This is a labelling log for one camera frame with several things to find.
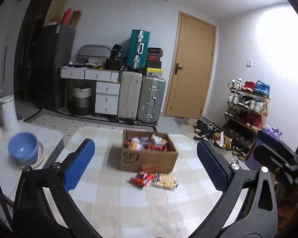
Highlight raisin biscuit package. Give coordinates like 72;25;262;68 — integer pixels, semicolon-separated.
153;174;178;191

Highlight red strawberry Oreo packet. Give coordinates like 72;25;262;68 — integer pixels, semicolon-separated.
130;171;156;187

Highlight red corn snack bag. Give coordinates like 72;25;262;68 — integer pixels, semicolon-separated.
123;136;150;151

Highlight white red noodle snack bag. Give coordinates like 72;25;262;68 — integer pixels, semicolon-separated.
150;134;167;146

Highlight purple bag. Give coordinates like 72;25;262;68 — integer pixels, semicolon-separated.
263;125;282;139

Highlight beige plate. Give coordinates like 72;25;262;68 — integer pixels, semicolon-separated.
30;142;45;169

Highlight wooden shoe rack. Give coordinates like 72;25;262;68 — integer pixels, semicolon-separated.
222;78;270;162

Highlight blue bowl stack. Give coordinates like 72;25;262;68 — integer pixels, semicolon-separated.
7;132;38;166

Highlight checkered tablecloth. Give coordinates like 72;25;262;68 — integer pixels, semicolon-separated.
58;127;221;237

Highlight white thermos bottle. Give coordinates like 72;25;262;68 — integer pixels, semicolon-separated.
0;95;19;133

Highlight SF cardboard box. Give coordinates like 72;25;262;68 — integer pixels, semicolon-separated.
120;130;179;174

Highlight woven laundry basket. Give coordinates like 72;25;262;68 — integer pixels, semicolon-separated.
71;87;92;116

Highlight wooden door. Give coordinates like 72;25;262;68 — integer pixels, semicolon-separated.
164;12;216;118

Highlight silver suitcase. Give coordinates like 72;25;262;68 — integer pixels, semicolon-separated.
137;76;166;126

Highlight white desk with drawers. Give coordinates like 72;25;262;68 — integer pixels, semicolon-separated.
61;66;120;115

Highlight stacked shoe boxes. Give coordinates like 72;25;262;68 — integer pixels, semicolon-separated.
145;47;164;76

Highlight black refrigerator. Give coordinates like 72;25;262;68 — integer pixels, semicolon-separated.
14;24;75;111

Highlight white suitcase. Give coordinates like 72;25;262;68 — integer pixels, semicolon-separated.
117;71;142;121

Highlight teal suitcase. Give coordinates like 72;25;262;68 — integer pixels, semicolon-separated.
126;30;150;69

